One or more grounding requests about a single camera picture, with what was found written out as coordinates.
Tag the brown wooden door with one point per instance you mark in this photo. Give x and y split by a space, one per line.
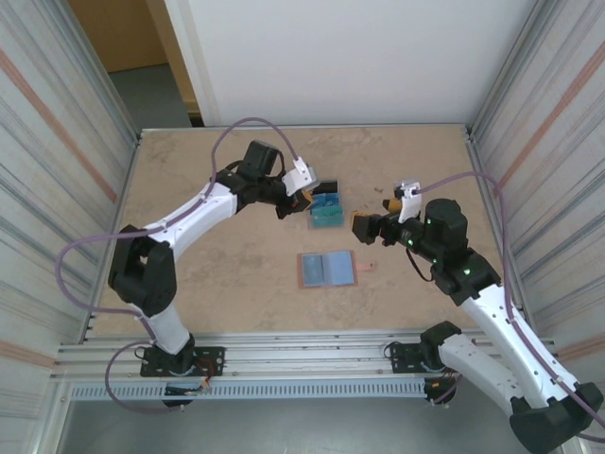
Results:
118 33

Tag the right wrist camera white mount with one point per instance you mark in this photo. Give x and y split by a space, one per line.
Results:
409 203

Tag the black VIP card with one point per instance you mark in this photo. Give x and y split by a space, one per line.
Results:
330 186

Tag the blue VIP card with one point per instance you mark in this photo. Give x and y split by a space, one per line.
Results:
328 201

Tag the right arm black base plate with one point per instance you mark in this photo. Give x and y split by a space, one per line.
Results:
402 354

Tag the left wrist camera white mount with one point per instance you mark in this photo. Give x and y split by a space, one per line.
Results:
300 177

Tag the teal VIP card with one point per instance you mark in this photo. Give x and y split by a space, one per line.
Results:
327 214

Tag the small circuit board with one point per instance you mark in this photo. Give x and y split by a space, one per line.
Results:
189 390

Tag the striped translucent side panel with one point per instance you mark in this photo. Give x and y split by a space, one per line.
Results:
558 165
47 189

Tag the white door frame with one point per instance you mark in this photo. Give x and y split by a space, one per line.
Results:
194 61

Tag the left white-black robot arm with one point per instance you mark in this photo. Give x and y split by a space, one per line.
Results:
198 213

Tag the aluminium rail frame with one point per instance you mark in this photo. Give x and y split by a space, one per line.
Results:
307 354

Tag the blue logo diamond card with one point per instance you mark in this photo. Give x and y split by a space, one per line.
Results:
314 269

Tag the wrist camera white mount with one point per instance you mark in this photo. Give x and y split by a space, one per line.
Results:
300 177
409 203

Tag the plain teal card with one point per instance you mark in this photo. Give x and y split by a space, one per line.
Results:
327 223

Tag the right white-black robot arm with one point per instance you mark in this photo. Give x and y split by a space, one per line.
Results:
520 340

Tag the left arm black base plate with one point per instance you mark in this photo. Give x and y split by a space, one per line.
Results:
212 359

